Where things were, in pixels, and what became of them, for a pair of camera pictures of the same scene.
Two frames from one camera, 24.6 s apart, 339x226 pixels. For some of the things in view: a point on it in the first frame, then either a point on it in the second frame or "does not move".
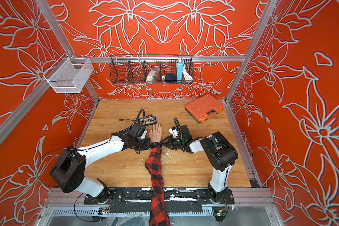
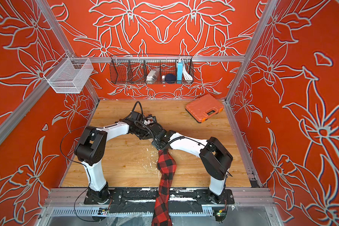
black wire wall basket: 152,68 does not move
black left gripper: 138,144 to 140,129
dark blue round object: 170,78 does not move
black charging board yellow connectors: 148,120 does not move
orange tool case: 204,107 does not move
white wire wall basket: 68,75 does not move
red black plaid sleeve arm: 158,212 to 166,166
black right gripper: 170,142 to 155,144
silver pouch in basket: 153,74 does not move
